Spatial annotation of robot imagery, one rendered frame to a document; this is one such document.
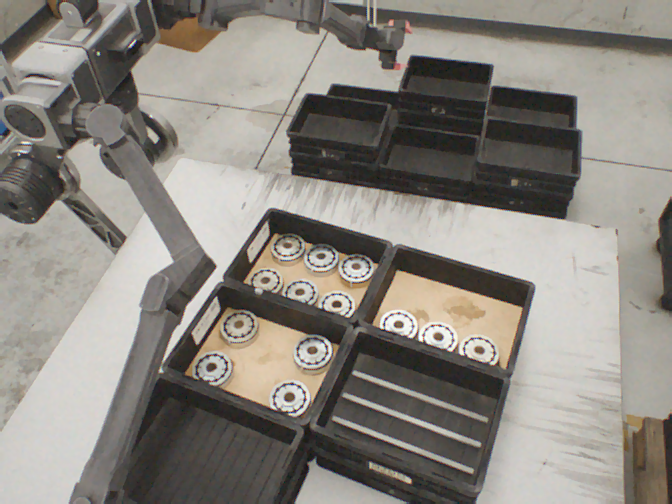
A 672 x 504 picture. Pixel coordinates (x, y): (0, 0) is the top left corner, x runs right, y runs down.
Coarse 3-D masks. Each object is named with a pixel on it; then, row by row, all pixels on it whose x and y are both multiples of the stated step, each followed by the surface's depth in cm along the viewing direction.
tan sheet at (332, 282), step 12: (264, 252) 188; (264, 264) 185; (276, 264) 185; (300, 264) 184; (288, 276) 182; (300, 276) 181; (312, 276) 181; (336, 276) 181; (324, 288) 178; (336, 288) 178; (348, 288) 178; (360, 288) 178; (360, 300) 175
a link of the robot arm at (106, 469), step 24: (168, 288) 111; (144, 312) 111; (168, 312) 111; (144, 336) 110; (168, 336) 112; (144, 360) 109; (120, 384) 108; (144, 384) 108; (120, 408) 106; (144, 408) 109; (120, 432) 105; (96, 456) 104; (120, 456) 104; (96, 480) 102; (120, 480) 105
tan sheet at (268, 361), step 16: (272, 336) 168; (288, 336) 168; (304, 336) 168; (224, 352) 166; (240, 352) 165; (256, 352) 165; (272, 352) 165; (288, 352) 165; (240, 368) 162; (256, 368) 162; (272, 368) 162; (288, 368) 162; (240, 384) 159; (256, 384) 159; (272, 384) 159; (320, 384) 158; (256, 400) 156; (288, 400) 156
